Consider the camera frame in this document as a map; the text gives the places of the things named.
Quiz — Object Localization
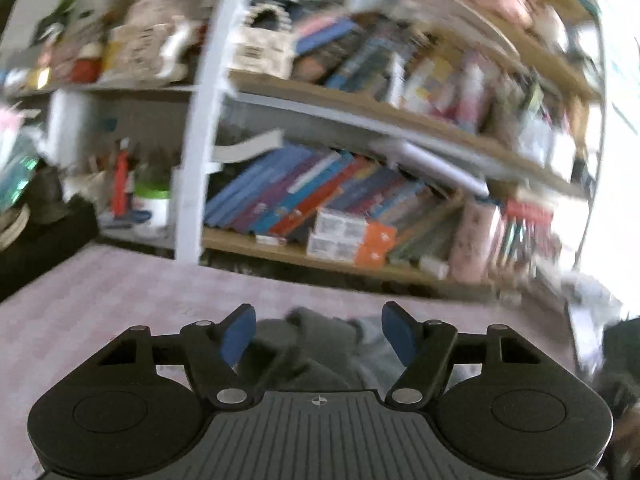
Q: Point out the pink checkered blanket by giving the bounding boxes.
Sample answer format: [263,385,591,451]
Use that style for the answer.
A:
[0,241,603,480]

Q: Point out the pink patterned pencil case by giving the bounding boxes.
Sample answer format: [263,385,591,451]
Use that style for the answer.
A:
[449,199,504,284]

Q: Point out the cream patterned ornament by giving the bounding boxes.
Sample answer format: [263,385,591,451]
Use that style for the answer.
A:
[106,0,202,87]

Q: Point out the row of colourful books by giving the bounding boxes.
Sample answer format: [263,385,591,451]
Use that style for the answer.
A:
[204,144,453,262]

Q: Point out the white woven basket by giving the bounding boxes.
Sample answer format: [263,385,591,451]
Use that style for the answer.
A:
[231,1,297,79]

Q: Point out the white paper book block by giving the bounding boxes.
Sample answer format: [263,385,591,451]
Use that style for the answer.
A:
[209,129,287,164]

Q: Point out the grey sweatpants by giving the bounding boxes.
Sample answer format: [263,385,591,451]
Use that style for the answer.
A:
[234,306,403,392]

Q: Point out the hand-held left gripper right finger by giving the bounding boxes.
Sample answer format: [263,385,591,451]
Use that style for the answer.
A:
[381,301,547,407]

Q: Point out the shelf of mixed books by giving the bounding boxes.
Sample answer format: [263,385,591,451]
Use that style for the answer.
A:
[289,9,553,137]

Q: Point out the black bag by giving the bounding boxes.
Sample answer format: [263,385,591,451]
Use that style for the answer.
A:
[0,199,99,302]

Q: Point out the red white bottle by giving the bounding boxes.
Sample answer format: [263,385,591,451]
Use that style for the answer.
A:
[69,41,104,84]

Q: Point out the iridescent plastic bag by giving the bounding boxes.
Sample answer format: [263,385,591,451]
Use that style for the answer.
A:
[0,149,40,212]

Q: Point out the red glue bottle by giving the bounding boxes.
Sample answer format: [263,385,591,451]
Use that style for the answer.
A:
[110,151,133,217]

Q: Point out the orange white carton box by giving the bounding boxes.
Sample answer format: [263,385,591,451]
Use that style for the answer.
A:
[314,209,398,247]
[306,234,390,269]

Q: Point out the white jar green lid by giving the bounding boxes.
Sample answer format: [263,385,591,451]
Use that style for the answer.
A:
[131,186,172,235]

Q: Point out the row of thin books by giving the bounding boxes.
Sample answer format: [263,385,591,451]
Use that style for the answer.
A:
[500,199,557,273]

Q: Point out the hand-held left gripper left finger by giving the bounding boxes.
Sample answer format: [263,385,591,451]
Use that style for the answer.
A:
[92,303,258,408]

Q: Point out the white wooden bookshelf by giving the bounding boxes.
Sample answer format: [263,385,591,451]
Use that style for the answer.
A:
[10,0,608,306]

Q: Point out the beige wrist watch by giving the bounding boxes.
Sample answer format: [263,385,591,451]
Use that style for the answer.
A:
[0,206,32,252]

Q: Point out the small white bottle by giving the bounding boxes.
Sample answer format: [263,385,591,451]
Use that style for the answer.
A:
[418,255,451,280]

